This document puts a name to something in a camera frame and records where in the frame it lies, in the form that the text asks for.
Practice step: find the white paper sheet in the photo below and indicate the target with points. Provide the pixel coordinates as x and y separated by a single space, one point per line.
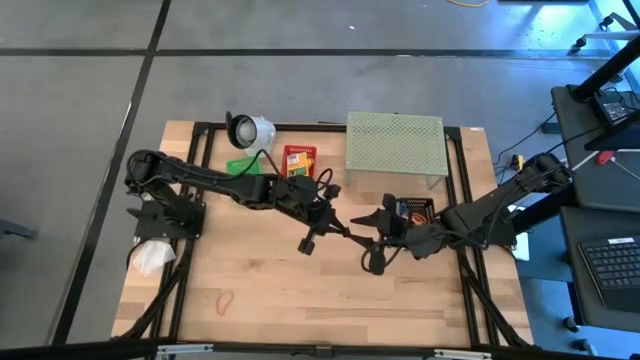
522 247

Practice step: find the blue silicone wristband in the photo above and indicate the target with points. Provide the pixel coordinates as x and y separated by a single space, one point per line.
402 207

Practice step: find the red plastic basket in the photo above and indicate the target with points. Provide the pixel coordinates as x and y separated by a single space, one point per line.
285 160

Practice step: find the black side desk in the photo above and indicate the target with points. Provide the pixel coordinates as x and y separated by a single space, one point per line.
572 115

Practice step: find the black keyboard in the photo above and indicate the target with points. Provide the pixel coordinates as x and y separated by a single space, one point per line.
612 267

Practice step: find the black plastic basket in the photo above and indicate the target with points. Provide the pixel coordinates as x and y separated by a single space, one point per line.
425 202

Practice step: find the yellow plug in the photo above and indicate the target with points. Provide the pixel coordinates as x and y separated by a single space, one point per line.
520 161

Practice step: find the black aluminium table frame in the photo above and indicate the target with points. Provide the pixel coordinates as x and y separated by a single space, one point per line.
250 351

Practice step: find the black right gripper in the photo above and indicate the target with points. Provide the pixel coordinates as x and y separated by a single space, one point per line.
420 237

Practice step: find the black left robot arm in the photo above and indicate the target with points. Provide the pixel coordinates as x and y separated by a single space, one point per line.
200 175

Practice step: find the small black floor box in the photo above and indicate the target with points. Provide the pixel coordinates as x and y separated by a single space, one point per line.
551 127

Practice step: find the black caster wheel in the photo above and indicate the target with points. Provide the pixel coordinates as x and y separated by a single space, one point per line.
582 345
571 325

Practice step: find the black diagonal pole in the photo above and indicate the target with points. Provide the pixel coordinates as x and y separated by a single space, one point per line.
607 67

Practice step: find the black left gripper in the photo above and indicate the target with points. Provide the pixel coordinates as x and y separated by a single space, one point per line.
300 197

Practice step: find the white plastic bag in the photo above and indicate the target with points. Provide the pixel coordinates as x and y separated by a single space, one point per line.
150 257

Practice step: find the grey chair base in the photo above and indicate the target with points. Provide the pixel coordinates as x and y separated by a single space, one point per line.
15 230

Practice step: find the green plastic basket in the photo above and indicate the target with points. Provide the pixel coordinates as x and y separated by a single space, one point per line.
240 166

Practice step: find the green perforated metal shelf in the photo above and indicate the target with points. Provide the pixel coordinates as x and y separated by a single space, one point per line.
395 142

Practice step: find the black power adapter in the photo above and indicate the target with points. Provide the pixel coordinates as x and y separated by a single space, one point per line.
612 111

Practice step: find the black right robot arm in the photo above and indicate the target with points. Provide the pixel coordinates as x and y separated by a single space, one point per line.
500 200

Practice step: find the rolling chair base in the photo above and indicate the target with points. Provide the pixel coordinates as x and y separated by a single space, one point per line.
610 35

